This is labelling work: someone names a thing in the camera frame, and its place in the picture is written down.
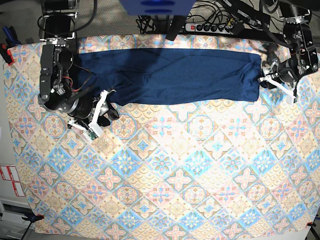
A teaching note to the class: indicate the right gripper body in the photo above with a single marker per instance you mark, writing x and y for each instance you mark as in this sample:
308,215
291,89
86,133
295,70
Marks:
83,109

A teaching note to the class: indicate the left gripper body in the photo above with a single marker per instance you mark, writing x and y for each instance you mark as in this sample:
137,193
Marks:
281,72

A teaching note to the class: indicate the blue long-sleeve T-shirt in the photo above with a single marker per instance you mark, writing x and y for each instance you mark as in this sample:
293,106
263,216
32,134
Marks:
169,76

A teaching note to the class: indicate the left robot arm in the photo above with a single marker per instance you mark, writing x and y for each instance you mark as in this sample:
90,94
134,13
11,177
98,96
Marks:
297,37

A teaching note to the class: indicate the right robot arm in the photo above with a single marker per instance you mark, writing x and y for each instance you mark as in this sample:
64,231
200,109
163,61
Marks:
57,90

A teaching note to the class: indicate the red white label stickers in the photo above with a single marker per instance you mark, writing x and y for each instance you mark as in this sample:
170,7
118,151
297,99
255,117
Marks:
9,178

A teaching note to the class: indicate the white power strip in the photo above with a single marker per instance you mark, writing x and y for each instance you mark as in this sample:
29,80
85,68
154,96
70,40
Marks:
220,28

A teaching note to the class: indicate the red black clamp left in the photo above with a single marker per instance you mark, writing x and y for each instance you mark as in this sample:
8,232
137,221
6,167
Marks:
6,54

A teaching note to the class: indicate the blue clamp upper left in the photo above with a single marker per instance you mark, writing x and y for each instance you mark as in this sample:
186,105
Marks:
11,36

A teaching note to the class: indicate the blue clamp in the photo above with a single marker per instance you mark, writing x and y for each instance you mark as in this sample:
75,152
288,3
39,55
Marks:
11,36
32,218

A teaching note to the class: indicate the patterned tile tablecloth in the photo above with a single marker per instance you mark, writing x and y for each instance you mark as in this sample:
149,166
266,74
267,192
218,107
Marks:
209,170

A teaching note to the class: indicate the blue clamp lower left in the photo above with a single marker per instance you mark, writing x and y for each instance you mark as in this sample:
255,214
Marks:
32,218

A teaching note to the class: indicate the orange clamp lower right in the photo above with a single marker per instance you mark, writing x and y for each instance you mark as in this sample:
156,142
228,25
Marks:
311,224

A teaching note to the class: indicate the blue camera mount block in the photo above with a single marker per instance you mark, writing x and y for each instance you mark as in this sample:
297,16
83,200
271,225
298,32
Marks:
157,7

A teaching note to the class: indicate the dark red black post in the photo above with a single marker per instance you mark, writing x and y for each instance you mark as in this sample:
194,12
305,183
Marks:
176,25

